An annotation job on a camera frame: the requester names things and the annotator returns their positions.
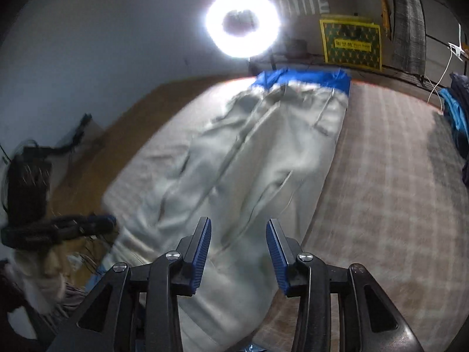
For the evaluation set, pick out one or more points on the light blue garment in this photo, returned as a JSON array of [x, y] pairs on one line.
[[454, 113]]

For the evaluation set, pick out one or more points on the person's left forearm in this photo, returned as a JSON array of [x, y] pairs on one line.
[[13, 297]]

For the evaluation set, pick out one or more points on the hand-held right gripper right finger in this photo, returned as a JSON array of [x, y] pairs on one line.
[[276, 256]]

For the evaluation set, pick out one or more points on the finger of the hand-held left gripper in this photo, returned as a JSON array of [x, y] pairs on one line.
[[88, 225]]

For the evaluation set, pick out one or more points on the white clip lamp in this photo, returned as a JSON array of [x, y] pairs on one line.
[[457, 49]]

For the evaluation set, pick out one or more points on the navy garment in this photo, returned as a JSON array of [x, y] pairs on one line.
[[462, 86]]

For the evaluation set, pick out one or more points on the yellow green patterned bag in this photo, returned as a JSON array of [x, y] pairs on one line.
[[351, 44]]

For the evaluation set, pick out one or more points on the person's left hand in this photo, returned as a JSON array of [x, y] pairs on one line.
[[40, 271]]

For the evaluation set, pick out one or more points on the black bag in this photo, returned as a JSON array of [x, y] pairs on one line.
[[24, 183]]

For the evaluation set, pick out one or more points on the blue white jacket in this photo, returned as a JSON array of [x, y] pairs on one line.
[[311, 79]]

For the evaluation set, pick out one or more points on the plaid blanket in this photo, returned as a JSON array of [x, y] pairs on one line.
[[384, 190]]

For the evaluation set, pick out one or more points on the grey plaid hanging garment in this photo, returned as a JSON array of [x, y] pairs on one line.
[[408, 25]]

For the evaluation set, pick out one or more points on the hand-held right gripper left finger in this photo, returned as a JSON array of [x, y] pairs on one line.
[[200, 253]]

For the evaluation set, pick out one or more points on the beige pants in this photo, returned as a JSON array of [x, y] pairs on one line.
[[249, 161]]

